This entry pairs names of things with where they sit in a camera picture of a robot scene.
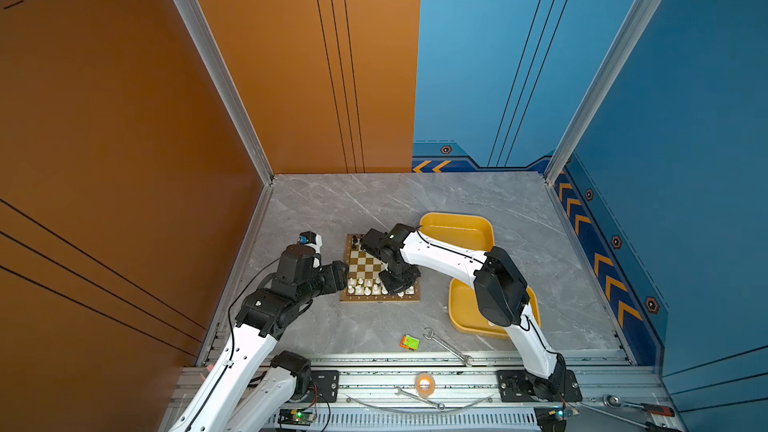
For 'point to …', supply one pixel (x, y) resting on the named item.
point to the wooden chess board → (364, 280)
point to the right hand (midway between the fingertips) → (395, 291)
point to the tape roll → (425, 385)
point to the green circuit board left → (294, 417)
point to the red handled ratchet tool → (613, 401)
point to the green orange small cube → (409, 342)
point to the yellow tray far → (464, 230)
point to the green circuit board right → (551, 418)
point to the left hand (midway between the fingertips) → (337, 266)
